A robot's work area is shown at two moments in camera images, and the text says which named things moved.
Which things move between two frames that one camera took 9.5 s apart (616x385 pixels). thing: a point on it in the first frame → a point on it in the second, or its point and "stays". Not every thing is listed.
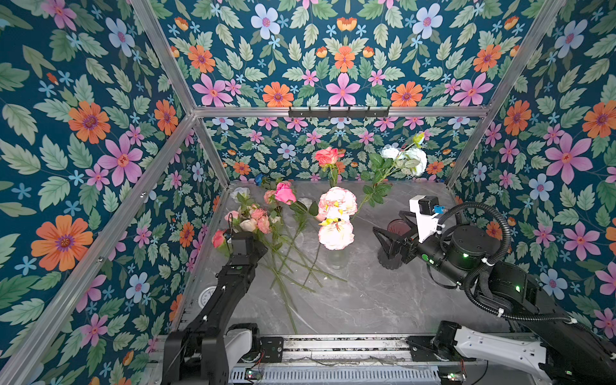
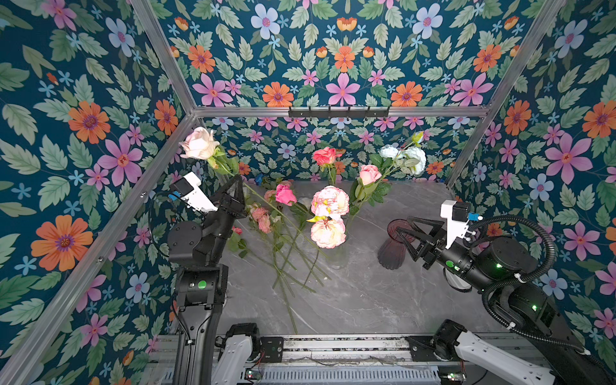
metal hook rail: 338,114 stays
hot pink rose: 284,192 stays
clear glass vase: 338,259 stays
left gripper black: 257,245 → 228,210
